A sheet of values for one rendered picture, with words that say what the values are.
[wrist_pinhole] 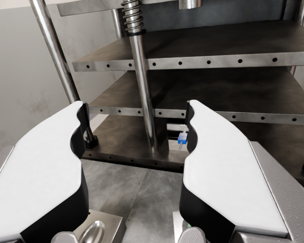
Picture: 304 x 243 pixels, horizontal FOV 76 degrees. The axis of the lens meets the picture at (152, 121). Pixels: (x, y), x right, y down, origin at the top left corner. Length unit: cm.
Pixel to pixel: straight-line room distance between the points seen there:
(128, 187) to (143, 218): 17
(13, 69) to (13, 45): 24
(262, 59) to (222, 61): 14
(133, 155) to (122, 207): 33
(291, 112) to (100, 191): 89
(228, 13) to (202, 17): 17
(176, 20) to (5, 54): 167
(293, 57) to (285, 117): 25
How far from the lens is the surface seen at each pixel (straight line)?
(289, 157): 116
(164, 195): 89
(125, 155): 112
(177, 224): 69
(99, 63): 101
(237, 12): 162
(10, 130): 250
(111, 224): 77
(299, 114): 99
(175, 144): 107
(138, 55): 85
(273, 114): 96
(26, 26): 263
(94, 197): 96
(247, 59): 85
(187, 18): 164
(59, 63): 106
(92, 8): 99
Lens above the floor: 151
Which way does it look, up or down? 32 degrees down
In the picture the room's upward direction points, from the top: 9 degrees counter-clockwise
